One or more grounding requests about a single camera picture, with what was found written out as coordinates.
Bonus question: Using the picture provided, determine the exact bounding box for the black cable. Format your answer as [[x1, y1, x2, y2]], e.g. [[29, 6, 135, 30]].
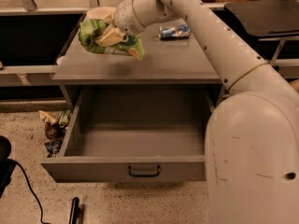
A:
[[12, 161, 51, 224]]

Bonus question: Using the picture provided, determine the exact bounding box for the black drawer handle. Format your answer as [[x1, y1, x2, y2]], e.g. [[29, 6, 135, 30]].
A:
[[127, 165, 161, 178]]

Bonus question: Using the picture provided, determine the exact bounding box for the grey cabinet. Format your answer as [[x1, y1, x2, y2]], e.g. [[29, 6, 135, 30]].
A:
[[53, 24, 221, 86]]

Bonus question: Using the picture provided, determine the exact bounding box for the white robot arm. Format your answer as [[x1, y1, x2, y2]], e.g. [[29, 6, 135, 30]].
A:
[[104, 0, 299, 224]]

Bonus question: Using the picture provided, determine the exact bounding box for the blue silver soda can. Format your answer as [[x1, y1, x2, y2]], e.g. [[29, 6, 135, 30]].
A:
[[159, 24, 192, 40]]

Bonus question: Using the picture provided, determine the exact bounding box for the white bowl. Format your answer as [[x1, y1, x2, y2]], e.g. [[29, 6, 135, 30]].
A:
[[86, 7, 116, 22]]

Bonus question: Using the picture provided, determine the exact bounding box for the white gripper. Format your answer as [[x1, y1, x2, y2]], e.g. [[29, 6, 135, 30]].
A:
[[95, 0, 178, 47]]

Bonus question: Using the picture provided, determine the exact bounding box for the pile of snack bags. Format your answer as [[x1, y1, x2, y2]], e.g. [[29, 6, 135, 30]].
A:
[[38, 110, 72, 158]]

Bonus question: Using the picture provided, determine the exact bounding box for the grey open top drawer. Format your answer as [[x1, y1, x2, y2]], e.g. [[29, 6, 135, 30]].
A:
[[42, 86, 212, 182]]

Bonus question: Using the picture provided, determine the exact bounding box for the black bar on floor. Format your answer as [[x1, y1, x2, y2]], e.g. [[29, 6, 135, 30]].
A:
[[68, 197, 80, 224]]

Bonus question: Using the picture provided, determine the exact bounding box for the black device at left edge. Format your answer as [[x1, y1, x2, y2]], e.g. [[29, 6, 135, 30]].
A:
[[0, 135, 16, 198]]

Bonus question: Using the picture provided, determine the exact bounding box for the green rice chip bag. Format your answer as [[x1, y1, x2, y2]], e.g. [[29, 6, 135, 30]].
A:
[[78, 19, 145, 60]]

